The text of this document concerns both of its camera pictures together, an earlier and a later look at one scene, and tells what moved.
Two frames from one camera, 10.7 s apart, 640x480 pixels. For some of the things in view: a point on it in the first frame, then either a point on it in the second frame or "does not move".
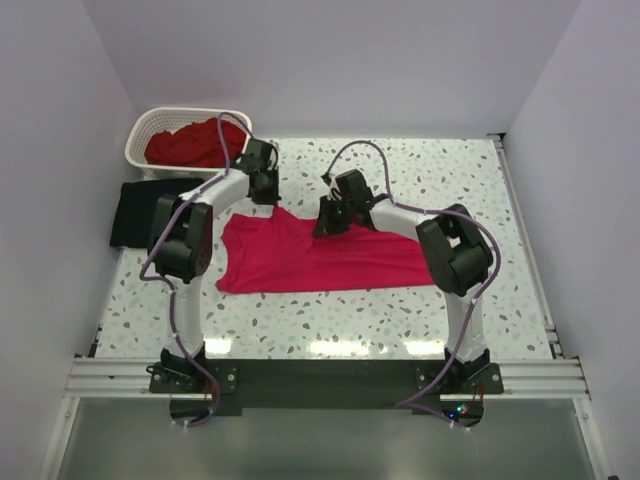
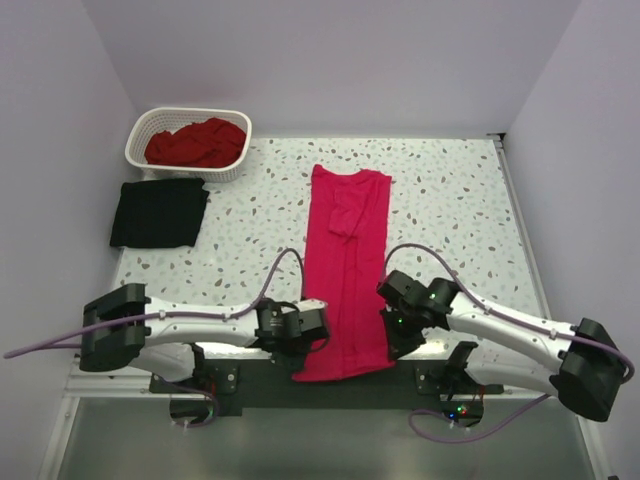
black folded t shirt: x=136 y=207 does not move
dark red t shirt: x=197 y=145 does not move
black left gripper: x=273 y=197 to x=292 y=362
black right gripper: x=325 y=226 to x=398 y=345
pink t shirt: x=279 y=252 to x=346 y=263
